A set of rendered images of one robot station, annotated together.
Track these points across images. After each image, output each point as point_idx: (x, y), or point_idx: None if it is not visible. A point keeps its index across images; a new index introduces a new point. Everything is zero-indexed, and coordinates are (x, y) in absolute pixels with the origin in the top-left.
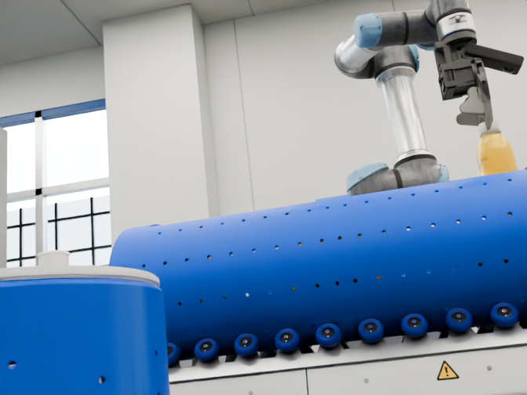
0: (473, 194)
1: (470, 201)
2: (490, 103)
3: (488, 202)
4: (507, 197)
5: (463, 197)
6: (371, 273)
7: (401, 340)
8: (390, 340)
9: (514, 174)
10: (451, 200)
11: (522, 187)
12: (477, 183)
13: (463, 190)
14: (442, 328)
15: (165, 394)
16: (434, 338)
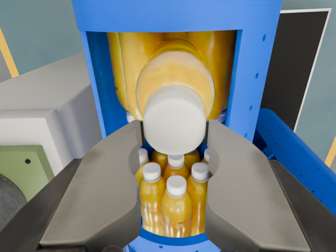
0: (255, 118)
1: (256, 120)
2: (261, 151)
3: (261, 100)
4: (265, 80)
5: (253, 128)
6: None
7: (98, 131)
8: (99, 138)
9: (249, 67)
10: (251, 139)
11: (267, 60)
12: (248, 116)
13: (250, 130)
14: None
15: (334, 192)
16: (93, 107)
